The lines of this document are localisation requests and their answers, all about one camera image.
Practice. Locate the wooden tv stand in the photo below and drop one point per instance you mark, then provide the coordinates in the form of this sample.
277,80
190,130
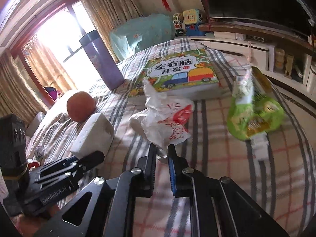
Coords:
284,39

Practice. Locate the black flat television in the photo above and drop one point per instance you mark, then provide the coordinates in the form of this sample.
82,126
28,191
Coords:
297,15

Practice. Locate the white printed plastic bag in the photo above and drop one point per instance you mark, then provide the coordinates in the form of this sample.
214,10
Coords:
163,121

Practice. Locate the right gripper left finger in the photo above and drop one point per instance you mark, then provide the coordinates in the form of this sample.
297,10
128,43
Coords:
105,207

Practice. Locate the teal covered chair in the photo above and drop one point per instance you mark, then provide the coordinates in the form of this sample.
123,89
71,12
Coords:
141,33

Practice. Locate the beige window curtain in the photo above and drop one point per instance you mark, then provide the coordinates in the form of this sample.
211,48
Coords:
106,15

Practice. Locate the crumpled foil wrapper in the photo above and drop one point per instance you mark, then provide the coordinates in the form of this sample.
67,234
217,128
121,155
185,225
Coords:
39,153

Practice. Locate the white foam block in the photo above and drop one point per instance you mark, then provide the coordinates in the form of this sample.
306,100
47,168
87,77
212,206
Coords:
96,135

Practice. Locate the orange round fruit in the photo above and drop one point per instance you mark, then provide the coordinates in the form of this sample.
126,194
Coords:
80,106

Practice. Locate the person's left hand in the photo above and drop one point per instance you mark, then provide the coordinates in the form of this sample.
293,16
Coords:
28,225

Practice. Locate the plaid blanket cover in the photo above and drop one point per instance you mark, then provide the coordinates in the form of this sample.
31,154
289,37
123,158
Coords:
284,185

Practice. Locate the green snack bag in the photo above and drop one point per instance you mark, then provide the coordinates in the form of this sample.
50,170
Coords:
254,111

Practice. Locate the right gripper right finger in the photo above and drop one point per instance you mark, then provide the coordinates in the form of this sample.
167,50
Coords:
218,207

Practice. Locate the children's picture book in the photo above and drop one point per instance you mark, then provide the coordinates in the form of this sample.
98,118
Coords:
188,74

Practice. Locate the yellow toy phone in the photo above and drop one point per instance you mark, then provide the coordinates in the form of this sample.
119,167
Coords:
194,16

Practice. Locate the purple thermos bottle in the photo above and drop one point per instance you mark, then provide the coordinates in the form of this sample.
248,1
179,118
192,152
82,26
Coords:
101,59

